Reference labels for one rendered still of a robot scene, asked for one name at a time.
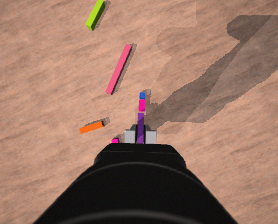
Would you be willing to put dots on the lime green rod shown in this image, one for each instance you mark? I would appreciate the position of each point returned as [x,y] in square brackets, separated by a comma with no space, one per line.
[95,14]

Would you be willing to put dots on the orange rod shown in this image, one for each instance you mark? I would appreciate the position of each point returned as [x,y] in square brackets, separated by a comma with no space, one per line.
[91,127]

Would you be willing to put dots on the short magenta rod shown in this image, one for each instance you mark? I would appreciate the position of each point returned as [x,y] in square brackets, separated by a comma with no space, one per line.
[141,105]
[115,140]

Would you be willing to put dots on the pink rod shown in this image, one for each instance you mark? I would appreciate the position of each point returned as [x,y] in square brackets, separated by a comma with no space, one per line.
[119,68]

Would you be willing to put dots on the small blue block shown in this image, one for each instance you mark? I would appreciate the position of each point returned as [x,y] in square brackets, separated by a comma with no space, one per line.
[141,95]

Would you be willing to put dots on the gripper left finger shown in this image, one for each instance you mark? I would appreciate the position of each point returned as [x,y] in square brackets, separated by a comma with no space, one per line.
[130,135]

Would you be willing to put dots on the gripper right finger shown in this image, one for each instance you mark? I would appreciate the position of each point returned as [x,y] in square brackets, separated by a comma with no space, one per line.
[149,135]

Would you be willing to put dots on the purple rod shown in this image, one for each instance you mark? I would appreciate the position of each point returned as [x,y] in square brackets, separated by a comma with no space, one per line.
[140,130]

